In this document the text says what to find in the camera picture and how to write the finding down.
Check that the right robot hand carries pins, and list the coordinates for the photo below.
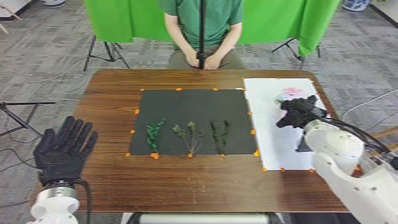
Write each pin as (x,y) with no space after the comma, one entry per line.
(300,111)

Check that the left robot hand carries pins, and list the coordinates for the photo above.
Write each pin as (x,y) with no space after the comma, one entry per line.
(62,153)

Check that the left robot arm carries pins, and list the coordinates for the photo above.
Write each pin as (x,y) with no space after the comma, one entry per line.
(53,203)

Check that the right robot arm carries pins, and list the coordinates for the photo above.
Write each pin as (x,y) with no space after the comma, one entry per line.
(355,180)

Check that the dark mat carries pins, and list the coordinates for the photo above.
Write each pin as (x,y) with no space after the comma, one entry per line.
(195,110)

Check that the person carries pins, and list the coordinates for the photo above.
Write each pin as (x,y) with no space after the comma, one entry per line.
(222,20)

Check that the pink flower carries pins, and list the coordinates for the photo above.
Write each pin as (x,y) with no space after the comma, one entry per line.
(291,91)

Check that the white sheet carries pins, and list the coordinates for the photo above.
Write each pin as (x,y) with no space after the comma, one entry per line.
(277,146)

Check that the black tripod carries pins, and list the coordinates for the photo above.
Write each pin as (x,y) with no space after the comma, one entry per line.
(20,120)

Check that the green sprig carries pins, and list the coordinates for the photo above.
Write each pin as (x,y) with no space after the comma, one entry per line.
(220,135)
(153,133)
(190,135)

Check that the black cloth stand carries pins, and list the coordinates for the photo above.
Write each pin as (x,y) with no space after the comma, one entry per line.
(110,50)
(293,50)

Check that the black stand pole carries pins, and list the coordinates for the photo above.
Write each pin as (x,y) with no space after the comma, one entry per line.
(201,30)

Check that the pale grey bar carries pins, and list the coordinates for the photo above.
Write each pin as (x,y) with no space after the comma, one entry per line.
(204,218)

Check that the blue white vase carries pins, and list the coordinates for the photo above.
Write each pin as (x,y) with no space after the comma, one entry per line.
(53,2)
(355,4)

